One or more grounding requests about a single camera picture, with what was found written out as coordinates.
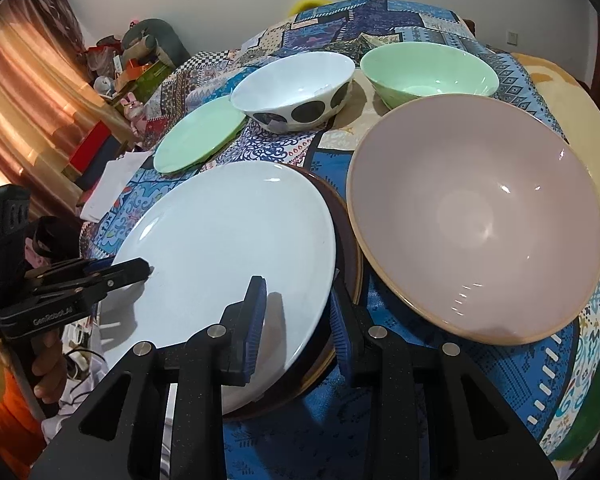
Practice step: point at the grey plush toy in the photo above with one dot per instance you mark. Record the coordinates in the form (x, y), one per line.
(152, 37)

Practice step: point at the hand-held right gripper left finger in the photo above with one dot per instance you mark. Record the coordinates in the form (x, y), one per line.
(256, 330)

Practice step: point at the green box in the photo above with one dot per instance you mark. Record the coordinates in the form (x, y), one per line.
(152, 80)

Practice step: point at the pink toy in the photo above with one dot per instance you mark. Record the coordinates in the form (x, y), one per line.
(135, 115)

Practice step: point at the white paper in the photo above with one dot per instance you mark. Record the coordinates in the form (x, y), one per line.
(115, 185)

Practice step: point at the white bowl with black dots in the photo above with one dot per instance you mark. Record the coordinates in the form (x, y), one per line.
(290, 80)

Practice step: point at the wooden headboard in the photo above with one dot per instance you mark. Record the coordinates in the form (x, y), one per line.
(469, 27)

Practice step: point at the green plate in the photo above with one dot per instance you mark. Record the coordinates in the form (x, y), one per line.
(195, 135)

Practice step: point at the red box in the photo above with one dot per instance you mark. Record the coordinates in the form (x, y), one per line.
(90, 147)

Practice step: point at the green bowl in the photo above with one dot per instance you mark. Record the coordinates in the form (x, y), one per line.
(430, 70)

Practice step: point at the orange curtain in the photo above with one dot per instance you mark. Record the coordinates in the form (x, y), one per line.
(20, 85)

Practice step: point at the brown plate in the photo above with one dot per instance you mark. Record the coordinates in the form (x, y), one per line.
(347, 260)

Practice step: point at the white wall socket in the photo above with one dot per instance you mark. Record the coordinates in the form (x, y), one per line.
(512, 37)

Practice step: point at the person's left hand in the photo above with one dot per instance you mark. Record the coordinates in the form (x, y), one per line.
(50, 365)

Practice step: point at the white plate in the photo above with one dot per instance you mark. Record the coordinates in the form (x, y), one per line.
(220, 240)

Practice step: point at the patchwork patterned bedsheet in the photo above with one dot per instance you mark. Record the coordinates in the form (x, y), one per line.
(325, 30)

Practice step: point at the yellow round item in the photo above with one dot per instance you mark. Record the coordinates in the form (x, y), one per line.
(310, 2)

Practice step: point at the pink bowl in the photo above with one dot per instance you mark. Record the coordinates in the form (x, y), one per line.
(475, 220)

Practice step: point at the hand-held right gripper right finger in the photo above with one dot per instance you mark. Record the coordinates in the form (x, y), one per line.
(341, 340)

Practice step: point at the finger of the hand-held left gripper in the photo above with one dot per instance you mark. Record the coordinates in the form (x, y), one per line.
(125, 272)
(70, 267)

